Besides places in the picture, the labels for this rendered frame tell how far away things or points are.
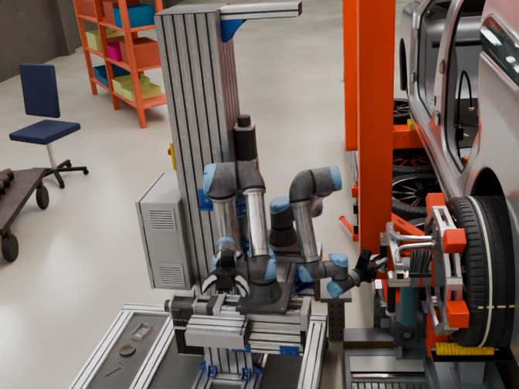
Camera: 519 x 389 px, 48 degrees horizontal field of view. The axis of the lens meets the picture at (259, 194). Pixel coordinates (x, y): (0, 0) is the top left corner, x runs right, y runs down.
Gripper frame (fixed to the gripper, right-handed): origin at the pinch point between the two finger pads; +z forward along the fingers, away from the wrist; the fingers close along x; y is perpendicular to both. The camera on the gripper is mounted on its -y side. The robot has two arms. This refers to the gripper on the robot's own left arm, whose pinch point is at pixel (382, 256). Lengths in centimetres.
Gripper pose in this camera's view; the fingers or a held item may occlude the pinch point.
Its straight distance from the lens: 288.7
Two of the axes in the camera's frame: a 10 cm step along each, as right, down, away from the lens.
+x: 6.4, 2.8, -7.2
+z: 7.7, -3.3, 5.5
